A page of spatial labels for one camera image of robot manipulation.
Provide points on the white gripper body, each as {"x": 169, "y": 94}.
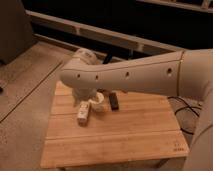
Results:
{"x": 83, "y": 94}

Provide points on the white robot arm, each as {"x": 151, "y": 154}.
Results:
{"x": 186, "y": 73}

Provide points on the dark blue bowl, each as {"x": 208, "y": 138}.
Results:
{"x": 103, "y": 90}

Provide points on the white round cup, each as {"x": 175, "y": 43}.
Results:
{"x": 97, "y": 102}

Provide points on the black rectangular block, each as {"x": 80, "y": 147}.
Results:
{"x": 113, "y": 101}

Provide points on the wooden table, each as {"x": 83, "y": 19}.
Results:
{"x": 144, "y": 127}

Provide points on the grey cabinet at left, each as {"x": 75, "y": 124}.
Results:
{"x": 16, "y": 33}

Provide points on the white shelf rail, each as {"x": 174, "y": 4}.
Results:
{"x": 103, "y": 35}

